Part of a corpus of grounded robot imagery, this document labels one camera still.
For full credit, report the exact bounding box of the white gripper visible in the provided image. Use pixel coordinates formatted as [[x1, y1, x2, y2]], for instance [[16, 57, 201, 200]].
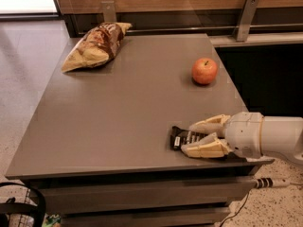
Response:
[[181, 112, 263, 159]]

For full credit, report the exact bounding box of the black rxbar chocolate wrapper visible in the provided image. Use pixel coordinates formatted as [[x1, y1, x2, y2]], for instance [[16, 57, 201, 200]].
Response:
[[169, 126, 205, 150]]

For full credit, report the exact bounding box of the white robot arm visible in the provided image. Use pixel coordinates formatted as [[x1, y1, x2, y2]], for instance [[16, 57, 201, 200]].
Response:
[[181, 112, 303, 166]]

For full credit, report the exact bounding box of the brown chip bag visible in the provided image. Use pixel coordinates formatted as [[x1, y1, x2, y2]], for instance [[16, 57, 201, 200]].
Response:
[[62, 22, 132, 73]]

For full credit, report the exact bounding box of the red apple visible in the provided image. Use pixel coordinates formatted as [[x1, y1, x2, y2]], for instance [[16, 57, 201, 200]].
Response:
[[191, 58, 219, 85]]

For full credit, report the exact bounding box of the grey drawer cabinet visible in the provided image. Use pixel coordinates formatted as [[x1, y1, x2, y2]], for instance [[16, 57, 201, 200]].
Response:
[[4, 32, 276, 227]]

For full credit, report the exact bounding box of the black white striped cable plug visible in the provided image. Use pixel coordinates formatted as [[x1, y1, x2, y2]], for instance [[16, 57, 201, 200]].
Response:
[[255, 178, 302, 189]]

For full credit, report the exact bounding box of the right metal bracket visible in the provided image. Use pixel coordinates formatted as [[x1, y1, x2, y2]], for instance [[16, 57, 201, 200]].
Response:
[[233, 0, 259, 42]]

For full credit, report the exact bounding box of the metal bracket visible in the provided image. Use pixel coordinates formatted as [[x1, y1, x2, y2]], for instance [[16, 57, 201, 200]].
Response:
[[101, 0, 116, 22], [233, 0, 259, 42]]

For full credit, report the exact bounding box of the left metal bracket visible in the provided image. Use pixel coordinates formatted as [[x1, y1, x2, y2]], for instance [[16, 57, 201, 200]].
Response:
[[101, 0, 116, 22]]

